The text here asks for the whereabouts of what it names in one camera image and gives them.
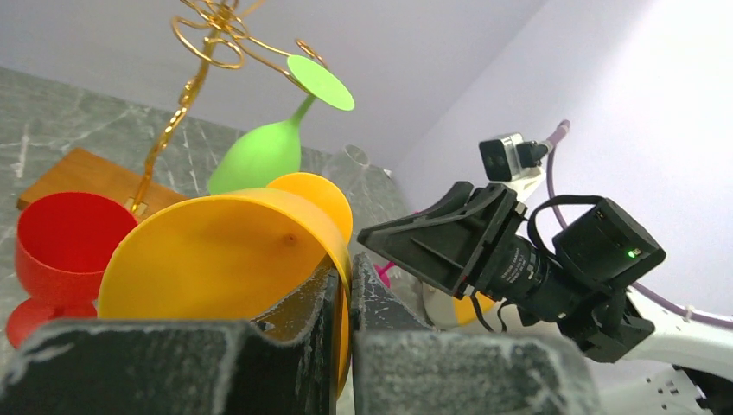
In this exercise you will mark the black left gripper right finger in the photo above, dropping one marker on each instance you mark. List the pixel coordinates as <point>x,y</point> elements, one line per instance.
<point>401,365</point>

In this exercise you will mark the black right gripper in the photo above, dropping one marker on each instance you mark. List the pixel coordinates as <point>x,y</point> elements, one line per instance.
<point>466,242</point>

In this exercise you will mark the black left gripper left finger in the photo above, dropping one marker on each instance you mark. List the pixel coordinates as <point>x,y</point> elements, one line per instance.
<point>283,362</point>

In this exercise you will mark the red plastic wine glass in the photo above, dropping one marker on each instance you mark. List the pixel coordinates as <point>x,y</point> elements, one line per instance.
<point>64,243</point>

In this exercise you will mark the orange plastic wine glass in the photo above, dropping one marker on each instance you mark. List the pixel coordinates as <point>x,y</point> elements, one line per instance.
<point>232,255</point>

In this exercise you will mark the green plastic wine glass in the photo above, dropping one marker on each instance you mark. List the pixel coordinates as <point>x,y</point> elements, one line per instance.
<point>270,151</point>

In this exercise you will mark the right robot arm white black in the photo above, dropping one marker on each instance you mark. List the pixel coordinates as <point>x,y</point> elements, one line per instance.
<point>607,251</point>

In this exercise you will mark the clear wine glass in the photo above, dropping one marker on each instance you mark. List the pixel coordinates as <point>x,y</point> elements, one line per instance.
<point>348,169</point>

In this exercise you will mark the pink plastic wine glass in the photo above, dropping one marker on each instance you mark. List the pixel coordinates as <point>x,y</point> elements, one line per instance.
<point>383,273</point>

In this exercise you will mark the cream drum-shaped toy box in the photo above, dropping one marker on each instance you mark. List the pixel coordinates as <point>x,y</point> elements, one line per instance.
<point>449,313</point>

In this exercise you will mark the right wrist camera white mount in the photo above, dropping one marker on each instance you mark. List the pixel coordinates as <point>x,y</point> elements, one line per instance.
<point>511,160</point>

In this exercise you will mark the gold wire wine glass rack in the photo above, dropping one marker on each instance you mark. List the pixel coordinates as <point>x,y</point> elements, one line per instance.
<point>218,37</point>

